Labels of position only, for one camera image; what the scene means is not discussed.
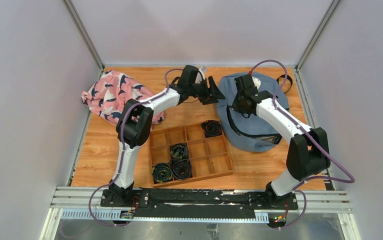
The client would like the blue grey backpack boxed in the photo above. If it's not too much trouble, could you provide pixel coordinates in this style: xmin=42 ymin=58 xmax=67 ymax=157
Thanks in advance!
xmin=215 ymin=72 xmax=281 ymax=153

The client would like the white furniture book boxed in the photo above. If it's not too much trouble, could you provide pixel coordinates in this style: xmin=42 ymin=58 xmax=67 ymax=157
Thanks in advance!
xmin=255 ymin=134 xmax=282 ymax=145

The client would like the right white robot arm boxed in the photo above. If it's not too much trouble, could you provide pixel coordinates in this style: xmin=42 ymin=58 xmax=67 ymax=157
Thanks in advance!
xmin=232 ymin=74 xmax=331 ymax=209

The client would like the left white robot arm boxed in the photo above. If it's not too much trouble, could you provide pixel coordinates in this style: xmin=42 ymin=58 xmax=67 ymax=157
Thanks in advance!
xmin=108 ymin=65 xmax=225 ymax=207

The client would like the rolled black belt top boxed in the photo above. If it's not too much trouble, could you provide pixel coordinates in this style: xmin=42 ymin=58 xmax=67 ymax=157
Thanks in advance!
xmin=201 ymin=119 xmax=222 ymax=138

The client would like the wooden compartment tray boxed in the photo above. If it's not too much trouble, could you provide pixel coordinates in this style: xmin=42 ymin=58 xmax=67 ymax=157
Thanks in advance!
xmin=148 ymin=123 xmax=234 ymax=188

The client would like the rolled green belt middle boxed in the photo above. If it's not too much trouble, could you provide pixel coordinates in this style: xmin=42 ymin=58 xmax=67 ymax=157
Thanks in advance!
xmin=169 ymin=142 xmax=190 ymax=160

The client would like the pink patterned cloth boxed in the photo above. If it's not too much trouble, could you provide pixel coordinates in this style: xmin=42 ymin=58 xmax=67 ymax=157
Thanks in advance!
xmin=81 ymin=70 xmax=154 ymax=126

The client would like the rolled dark belt bottom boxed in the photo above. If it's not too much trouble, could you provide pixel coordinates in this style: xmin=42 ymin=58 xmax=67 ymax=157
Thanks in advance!
xmin=169 ymin=159 xmax=193 ymax=180

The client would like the rolled green belt bottom-left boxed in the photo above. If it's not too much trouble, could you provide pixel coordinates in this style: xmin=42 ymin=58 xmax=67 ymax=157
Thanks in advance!
xmin=152 ymin=162 xmax=174 ymax=184

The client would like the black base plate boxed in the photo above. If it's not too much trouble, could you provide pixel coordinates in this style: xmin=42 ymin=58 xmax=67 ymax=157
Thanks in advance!
xmin=99 ymin=188 xmax=298 ymax=219

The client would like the aluminium rail frame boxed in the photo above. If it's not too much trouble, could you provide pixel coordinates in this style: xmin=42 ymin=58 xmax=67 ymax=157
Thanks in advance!
xmin=40 ymin=186 xmax=361 ymax=240

